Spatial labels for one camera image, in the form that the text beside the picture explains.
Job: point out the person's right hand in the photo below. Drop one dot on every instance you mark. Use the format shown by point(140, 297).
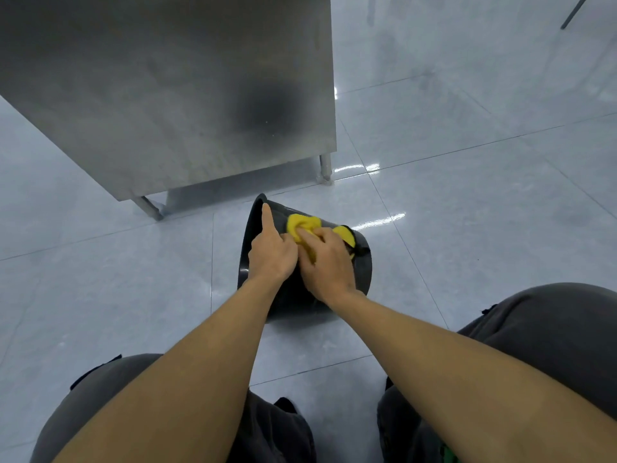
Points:
point(329, 272)

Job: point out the person's left hand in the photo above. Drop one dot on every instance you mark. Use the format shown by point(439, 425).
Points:
point(271, 255)

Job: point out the black plastic bucket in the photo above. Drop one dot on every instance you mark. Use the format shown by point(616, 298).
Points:
point(294, 296)

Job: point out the yellow cleaning cloth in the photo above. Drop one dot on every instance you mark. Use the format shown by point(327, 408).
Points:
point(302, 223)

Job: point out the person's right forearm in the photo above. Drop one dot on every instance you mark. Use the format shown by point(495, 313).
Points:
point(462, 376)

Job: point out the person's left forearm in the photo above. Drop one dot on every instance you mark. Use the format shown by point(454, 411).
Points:
point(193, 376)

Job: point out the steel cabinet leg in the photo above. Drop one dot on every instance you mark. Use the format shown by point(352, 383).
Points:
point(148, 207)
point(326, 167)

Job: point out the stainless steel cabinet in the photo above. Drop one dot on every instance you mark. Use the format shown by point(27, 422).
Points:
point(168, 86)

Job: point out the dark grey trousers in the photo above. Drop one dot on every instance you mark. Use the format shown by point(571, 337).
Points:
point(554, 327)

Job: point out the dark metal furniture leg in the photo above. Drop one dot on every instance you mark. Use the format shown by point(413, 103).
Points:
point(574, 12)

